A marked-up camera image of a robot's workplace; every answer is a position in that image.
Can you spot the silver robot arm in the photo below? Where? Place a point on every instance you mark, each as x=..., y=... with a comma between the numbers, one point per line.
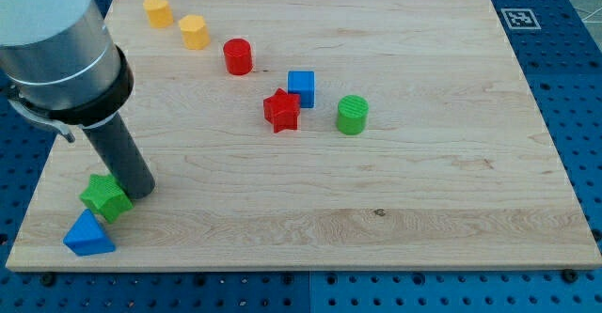
x=62, y=63

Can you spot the wooden board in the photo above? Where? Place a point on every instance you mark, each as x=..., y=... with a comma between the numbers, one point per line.
x=455, y=169

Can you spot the red star block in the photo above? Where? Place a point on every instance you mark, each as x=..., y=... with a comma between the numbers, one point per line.
x=282, y=110

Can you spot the green cylinder block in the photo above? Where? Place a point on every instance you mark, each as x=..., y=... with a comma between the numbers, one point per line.
x=352, y=114

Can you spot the blue cube block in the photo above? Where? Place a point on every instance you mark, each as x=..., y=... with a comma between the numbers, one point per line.
x=302, y=83

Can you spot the red cylinder block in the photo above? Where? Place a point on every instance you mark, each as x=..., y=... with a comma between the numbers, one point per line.
x=238, y=56

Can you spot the yellow hexagon block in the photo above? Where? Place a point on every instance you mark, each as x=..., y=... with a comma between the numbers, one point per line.
x=195, y=34

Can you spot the dark grey cylindrical pointer tool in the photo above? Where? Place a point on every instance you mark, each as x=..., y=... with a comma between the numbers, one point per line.
x=116, y=147

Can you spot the yellow heart block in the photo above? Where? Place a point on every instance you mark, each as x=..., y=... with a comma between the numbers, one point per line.
x=159, y=13

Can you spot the green star block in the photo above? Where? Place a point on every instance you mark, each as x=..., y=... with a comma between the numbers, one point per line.
x=104, y=196

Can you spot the blue triangle block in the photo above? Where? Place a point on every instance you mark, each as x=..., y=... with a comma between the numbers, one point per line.
x=86, y=236

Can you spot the white fiducial marker tag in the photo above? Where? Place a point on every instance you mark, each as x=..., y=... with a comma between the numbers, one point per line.
x=520, y=19

